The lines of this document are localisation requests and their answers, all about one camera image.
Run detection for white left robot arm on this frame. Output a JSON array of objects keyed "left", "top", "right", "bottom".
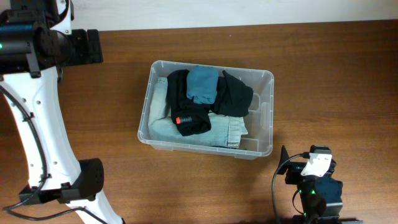
[{"left": 1, "top": 0, "right": 123, "bottom": 223}]

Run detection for blue cloth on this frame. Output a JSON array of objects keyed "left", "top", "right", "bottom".
[{"left": 187, "top": 66, "right": 219, "bottom": 105}]

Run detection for black garment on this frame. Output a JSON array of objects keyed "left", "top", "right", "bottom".
[{"left": 166, "top": 70, "right": 211, "bottom": 136}]

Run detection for clear plastic storage bin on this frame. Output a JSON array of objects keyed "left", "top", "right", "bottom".
[{"left": 137, "top": 60, "right": 274, "bottom": 160}]

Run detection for dark green cloth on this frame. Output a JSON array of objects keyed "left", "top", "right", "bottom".
[{"left": 210, "top": 70, "right": 254, "bottom": 117}]

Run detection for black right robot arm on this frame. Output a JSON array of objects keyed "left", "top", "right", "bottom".
[{"left": 271, "top": 145, "right": 363, "bottom": 224}]

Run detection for light blue jeans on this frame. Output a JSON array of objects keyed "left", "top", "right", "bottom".
[{"left": 148, "top": 77, "right": 248, "bottom": 148}]

